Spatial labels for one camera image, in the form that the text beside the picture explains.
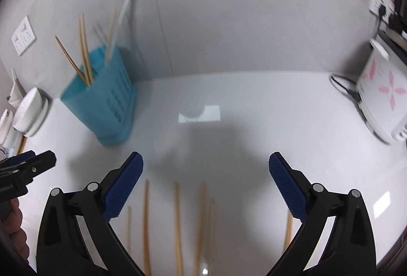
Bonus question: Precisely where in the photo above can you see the bamboo chopstick cartoon end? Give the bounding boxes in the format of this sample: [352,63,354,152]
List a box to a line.
[78,18,90,86]

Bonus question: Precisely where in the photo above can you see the bamboo chopstick blue patterned end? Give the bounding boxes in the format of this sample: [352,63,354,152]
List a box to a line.
[104,6,117,66]

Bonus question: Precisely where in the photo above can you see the person's left hand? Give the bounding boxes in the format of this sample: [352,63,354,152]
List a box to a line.
[4,198,30,264]

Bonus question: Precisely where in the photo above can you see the wooden coaster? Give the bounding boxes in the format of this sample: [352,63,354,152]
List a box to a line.
[16,136,27,155]

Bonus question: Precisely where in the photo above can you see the white bowl with grey rim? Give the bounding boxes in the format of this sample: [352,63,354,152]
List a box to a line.
[0,108,14,146]

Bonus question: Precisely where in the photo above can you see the bamboo chopstick on table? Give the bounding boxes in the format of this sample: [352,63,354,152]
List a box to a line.
[143,180,151,276]

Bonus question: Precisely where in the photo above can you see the blue plastic utensil holder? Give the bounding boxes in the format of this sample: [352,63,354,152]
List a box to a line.
[60,45,138,146]

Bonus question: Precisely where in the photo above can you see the bamboo chopstick blue dotted end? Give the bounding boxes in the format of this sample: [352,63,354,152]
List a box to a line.
[174,182,184,276]

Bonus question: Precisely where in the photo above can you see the white pink floral rice cooker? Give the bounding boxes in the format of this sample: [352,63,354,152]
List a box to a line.
[357,31,406,144]

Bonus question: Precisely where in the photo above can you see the white plastic chopstick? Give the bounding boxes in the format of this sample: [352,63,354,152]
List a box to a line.
[109,0,132,61]

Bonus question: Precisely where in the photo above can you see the white power strip socket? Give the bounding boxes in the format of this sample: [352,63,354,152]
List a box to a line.
[368,0,395,24]

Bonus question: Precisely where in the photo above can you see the left white wall socket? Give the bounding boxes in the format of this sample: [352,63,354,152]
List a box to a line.
[11,30,26,56]

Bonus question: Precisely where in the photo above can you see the white wall socket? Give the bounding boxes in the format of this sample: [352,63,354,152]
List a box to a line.
[11,30,26,56]
[18,16,37,48]

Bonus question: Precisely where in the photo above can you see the right white wall socket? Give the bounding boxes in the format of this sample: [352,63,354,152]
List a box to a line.
[18,16,37,48]

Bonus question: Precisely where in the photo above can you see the black power cable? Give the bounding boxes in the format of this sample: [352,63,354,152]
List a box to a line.
[329,74,362,102]

